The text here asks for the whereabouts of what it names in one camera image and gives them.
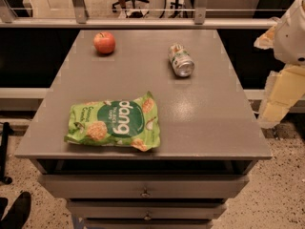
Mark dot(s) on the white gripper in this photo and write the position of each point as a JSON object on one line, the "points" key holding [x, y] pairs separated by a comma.
{"points": [[291, 38]]}

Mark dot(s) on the green silver 7up can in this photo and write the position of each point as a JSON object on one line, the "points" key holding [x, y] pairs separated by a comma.
{"points": [[180, 60]]}

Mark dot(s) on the grey drawer cabinet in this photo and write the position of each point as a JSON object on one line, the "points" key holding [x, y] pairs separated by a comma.
{"points": [[207, 126]]}

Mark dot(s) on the green dang chips bag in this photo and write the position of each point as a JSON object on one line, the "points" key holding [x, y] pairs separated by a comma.
{"points": [[118, 123]]}

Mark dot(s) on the red apple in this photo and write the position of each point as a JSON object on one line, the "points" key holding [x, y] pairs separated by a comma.
{"points": [[104, 42]]}

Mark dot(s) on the middle grey drawer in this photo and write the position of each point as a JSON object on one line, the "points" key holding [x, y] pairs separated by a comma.
{"points": [[146, 209]]}

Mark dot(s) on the bottom grey drawer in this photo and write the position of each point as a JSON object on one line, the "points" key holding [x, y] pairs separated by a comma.
{"points": [[152, 224]]}

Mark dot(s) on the metal glass railing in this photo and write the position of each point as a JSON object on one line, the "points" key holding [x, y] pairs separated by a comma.
{"points": [[168, 14]]}

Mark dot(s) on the black stand base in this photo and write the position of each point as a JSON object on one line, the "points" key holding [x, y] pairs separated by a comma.
{"points": [[6, 131]]}

